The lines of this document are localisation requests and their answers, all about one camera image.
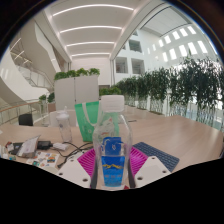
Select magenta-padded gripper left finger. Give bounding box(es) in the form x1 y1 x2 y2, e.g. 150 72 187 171
56 148 98 189

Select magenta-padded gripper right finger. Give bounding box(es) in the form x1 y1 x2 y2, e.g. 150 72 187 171
128 146 172 189

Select clear water bottle blue label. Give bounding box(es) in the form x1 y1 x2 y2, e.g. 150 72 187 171
92 94 134 191

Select white adapter block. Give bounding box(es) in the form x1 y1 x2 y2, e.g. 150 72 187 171
52 142 70 151

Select colourful sticker sheet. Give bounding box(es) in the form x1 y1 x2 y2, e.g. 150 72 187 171
25 150 60 168

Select black charger block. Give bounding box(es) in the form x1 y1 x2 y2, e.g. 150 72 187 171
36 140 53 150

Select green tote bag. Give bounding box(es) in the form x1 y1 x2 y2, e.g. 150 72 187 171
74 100 120 143

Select black chair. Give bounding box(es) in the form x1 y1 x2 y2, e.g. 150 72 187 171
18 113 34 127

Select small potted plant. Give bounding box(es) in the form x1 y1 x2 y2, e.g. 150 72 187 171
46 92 56 113
38 94 48 114

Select white cabinet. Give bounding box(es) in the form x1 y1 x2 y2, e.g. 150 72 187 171
53 74 100 113

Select glass railing wooden handrail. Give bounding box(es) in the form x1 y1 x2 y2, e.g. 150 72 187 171
0 99 43 126

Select row of tall green plants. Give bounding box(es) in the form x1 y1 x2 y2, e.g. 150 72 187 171
114 58 224 129

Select low planter with green plants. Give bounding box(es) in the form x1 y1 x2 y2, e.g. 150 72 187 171
98 85 123 101

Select green plants atop cabinet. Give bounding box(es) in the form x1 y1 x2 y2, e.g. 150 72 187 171
53 67 101 81

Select ceiling light strips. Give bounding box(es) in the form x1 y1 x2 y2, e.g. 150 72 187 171
51 3 136 58

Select black tangled cables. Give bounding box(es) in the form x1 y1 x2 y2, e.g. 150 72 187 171
56 141 94 169

